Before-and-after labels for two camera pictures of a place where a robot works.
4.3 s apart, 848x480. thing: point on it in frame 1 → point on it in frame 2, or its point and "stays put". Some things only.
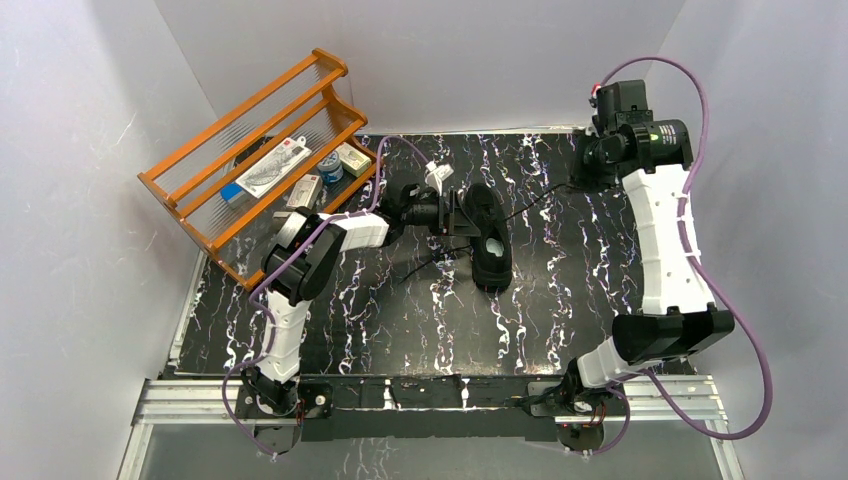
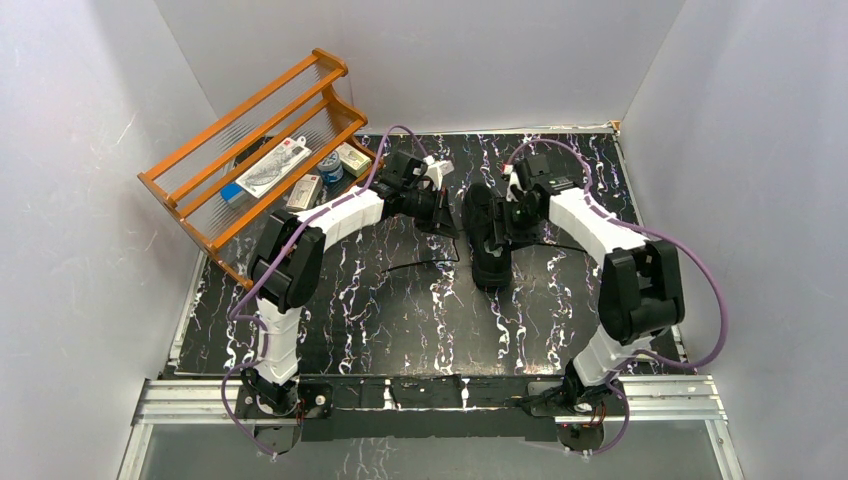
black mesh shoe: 491,251 stays put
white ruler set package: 282,160 stays put
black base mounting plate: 429,408 stays put
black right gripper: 577,177 → 516,237
